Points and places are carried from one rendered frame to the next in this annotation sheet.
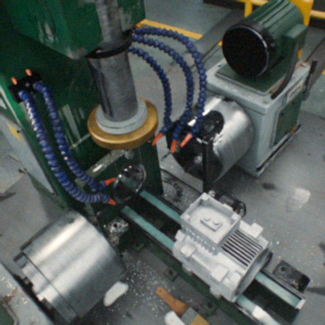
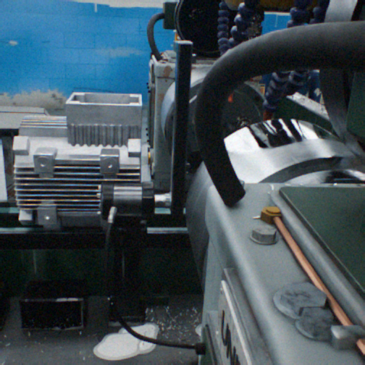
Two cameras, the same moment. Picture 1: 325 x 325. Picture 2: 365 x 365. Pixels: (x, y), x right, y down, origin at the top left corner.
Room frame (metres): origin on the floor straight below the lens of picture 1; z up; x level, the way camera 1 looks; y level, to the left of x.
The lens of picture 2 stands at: (1.01, -0.66, 1.28)
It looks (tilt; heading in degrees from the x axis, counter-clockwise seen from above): 21 degrees down; 124
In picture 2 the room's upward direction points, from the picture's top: 3 degrees clockwise
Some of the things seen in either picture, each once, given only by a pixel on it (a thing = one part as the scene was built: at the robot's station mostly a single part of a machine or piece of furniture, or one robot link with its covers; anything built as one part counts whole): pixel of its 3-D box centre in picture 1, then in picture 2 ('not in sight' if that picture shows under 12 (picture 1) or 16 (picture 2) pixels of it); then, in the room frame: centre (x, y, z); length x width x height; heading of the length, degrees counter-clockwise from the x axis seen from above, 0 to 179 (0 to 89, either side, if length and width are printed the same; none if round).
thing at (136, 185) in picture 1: (129, 184); not in sight; (0.73, 0.11, 1.02); 0.15 x 0.02 x 0.15; 131
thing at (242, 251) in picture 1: (221, 249); (84, 171); (0.45, -0.13, 1.01); 0.20 x 0.19 x 0.19; 40
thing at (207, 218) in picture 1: (210, 224); (106, 119); (0.48, -0.10, 1.11); 0.12 x 0.11 x 0.07; 40
